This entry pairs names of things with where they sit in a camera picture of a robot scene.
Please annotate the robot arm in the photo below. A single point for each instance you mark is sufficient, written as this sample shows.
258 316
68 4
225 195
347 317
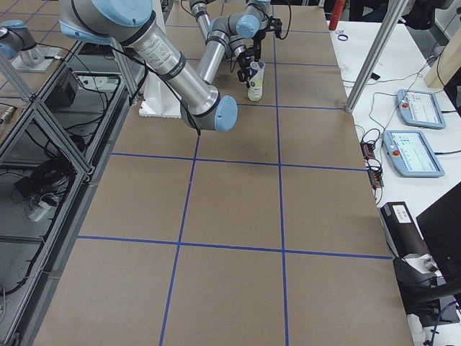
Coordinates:
224 39
133 25

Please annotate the neighbour robot arm base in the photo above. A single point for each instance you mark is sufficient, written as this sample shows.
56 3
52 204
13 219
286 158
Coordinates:
19 46

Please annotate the black monitor on stand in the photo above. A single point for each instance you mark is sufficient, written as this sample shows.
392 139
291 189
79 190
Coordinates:
433 299

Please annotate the aluminium side frame rack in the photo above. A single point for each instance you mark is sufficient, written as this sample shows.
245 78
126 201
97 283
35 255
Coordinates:
54 149

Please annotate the lower teach pendant tablet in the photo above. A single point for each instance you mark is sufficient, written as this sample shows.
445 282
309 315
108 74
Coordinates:
411 154

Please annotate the teach pendant tablet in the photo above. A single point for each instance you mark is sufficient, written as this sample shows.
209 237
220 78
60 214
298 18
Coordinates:
411 154
420 109

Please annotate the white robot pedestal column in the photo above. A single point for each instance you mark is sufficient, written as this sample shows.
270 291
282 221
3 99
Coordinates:
158 100

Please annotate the red cylinder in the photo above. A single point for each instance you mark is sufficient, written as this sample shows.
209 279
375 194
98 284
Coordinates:
336 14

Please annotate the upper teach pendant tablet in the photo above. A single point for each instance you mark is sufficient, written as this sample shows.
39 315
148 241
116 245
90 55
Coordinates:
420 109

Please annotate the black box on desk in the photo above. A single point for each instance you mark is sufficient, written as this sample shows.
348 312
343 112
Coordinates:
404 235

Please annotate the orange black connector strip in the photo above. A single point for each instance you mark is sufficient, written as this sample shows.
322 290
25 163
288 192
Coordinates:
373 165

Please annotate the brown paper table cover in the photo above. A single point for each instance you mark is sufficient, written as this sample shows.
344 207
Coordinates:
264 235

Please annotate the aluminium frame post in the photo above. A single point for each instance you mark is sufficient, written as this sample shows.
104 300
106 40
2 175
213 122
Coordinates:
394 13

